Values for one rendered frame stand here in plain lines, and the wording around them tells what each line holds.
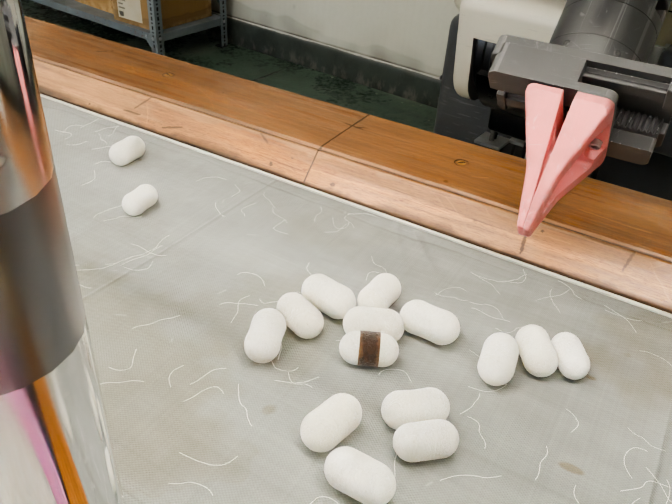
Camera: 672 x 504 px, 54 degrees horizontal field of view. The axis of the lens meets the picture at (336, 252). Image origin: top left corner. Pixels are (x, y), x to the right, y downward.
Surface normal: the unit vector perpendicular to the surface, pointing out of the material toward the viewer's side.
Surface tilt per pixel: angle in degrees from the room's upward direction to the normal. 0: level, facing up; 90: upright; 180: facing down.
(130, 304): 0
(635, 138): 41
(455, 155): 0
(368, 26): 89
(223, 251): 0
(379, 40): 89
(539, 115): 62
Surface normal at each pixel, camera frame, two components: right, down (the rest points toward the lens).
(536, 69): -0.29, -0.31
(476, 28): -0.59, 0.55
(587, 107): -0.43, 0.04
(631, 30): 0.29, -0.05
